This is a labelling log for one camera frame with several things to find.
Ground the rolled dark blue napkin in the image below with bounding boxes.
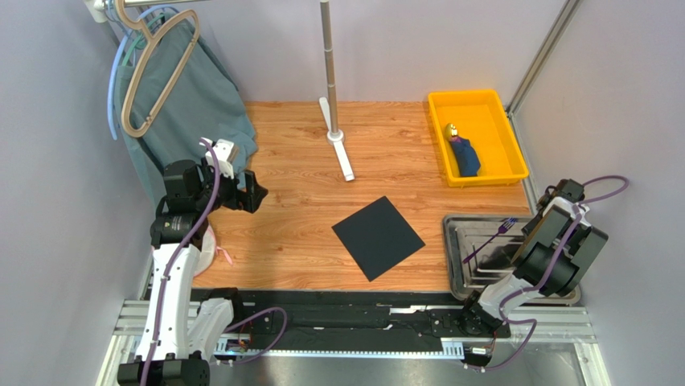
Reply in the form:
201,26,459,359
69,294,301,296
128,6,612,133
449,137,481,177

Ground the beige clothes hanger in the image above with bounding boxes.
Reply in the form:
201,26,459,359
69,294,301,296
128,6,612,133
114,0,201,139

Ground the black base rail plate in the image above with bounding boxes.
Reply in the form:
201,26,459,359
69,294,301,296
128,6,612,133
185,287,511,353

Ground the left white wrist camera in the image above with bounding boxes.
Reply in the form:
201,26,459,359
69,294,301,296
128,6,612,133
205,139,239,179

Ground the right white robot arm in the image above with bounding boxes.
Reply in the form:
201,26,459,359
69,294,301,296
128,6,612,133
457,179,609,336

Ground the metal stand pole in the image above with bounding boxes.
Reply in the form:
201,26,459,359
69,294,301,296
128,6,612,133
319,1,344,143

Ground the pink rimmed white mesh basket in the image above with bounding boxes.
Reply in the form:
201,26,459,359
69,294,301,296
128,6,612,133
151,224,234,277

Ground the white stand base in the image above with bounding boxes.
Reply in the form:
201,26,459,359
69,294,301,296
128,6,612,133
318,96,355,182

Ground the green clothes hanger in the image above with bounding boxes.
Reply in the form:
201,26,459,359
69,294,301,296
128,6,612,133
123,13,166,65

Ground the black paper napkin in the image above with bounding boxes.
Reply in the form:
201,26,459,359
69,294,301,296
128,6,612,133
332,196,425,281

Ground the teal hanging cloth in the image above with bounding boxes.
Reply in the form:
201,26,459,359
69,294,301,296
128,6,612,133
122,21,257,208

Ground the aluminium frame rail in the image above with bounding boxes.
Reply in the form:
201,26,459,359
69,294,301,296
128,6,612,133
96,299,611,386

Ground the metal tray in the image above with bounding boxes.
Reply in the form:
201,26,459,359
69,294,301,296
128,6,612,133
442,214,582,306

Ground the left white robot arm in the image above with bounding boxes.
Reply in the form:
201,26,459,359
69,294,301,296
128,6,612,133
117,160,268,385

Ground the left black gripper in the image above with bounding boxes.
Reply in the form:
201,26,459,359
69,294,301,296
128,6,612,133
194,158,267,216

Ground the yellow plastic bin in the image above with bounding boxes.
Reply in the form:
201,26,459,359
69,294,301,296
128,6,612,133
428,89,529,187

